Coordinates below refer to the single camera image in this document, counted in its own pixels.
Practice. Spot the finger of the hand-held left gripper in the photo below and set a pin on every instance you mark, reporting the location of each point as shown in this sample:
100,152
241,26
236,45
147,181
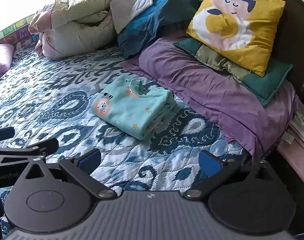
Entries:
21,155
3,135

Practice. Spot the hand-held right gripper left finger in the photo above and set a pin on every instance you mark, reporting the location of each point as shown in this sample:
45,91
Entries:
89,160

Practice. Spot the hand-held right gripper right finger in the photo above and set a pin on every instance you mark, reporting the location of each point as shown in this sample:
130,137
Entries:
210,165

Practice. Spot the teal animal print shirt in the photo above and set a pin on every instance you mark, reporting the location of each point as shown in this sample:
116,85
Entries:
132,110

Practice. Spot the blue white patterned quilt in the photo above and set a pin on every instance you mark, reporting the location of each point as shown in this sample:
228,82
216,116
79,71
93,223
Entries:
54,105

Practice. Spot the pink bolster pillow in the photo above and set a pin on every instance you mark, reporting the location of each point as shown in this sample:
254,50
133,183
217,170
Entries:
0,60

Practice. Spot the purple bed sheet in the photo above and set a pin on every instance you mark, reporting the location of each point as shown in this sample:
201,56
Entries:
204,87

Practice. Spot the pink nightstand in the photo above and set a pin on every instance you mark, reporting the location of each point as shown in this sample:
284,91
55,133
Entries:
295,155

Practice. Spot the stack of papers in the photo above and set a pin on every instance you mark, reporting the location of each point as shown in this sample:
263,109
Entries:
300,130

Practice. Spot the green patchwork pillow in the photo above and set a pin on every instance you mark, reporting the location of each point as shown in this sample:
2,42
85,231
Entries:
265,85

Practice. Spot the colourful alphabet play mat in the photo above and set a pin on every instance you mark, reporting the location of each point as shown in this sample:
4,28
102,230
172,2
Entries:
16,33

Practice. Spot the cream pink comforter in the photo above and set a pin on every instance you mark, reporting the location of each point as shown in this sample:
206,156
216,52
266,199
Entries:
74,30

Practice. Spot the dark teal blanket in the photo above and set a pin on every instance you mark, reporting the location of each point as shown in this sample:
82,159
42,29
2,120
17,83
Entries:
147,22

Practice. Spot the white quilted blanket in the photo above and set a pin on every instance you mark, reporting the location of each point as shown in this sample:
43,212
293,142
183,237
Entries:
130,5

